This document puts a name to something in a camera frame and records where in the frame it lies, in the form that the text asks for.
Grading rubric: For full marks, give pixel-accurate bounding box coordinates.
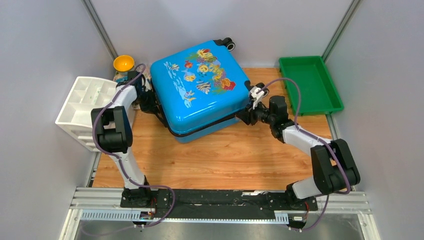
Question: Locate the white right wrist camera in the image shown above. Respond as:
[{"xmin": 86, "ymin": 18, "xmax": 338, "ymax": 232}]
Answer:
[{"xmin": 249, "ymin": 86, "xmax": 265, "ymax": 110}]

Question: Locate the white plastic drawer organizer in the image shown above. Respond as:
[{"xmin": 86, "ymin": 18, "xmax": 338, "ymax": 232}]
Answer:
[{"xmin": 55, "ymin": 76, "xmax": 117, "ymax": 152}]

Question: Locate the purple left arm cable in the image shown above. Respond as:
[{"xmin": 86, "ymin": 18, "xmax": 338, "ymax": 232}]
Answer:
[{"xmin": 91, "ymin": 63, "xmax": 178, "ymax": 229}]

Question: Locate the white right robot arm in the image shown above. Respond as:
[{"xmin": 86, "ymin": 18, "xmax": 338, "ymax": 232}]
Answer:
[{"xmin": 236, "ymin": 96, "xmax": 361, "ymax": 210}]

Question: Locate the yellow bowl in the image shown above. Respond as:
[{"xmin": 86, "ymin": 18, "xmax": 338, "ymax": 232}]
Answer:
[{"xmin": 113, "ymin": 54, "xmax": 135, "ymax": 73}]

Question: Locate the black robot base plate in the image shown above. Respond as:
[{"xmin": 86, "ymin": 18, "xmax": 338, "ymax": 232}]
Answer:
[{"xmin": 120, "ymin": 188, "xmax": 318, "ymax": 224}]

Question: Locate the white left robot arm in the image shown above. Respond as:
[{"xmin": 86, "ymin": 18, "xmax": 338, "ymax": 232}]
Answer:
[{"xmin": 91, "ymin": 70, "xmax": 159, "ymax": 208}]

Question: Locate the blue fish-print suitcase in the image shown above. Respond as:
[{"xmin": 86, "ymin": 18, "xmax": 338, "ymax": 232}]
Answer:
[{"xmin": 150, "ymin": 37, "xmax": 254, "ymax": 144}]

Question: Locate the green plastic tray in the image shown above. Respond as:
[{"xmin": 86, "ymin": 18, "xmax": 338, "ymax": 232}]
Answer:
[{"xmin": 278, "ymin": 55, "xmax": 344, "ymax": 116}]

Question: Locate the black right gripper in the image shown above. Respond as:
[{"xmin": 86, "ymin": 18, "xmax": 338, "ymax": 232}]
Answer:
[{"xmin": 235, "ymin": 99, "xmax": 274, "ymax": 126}]

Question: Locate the aluminium frame rail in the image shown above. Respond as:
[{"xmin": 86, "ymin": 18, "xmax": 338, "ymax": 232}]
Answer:
[{"xmin": 60, "ymin": 187, "xmax": 381, "ymax": 240}]

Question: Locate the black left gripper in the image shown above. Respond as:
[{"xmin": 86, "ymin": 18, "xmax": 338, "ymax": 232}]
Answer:
[{"xmin": 134, "ymin": 89, "xmax": 160, "ymax": 115}]

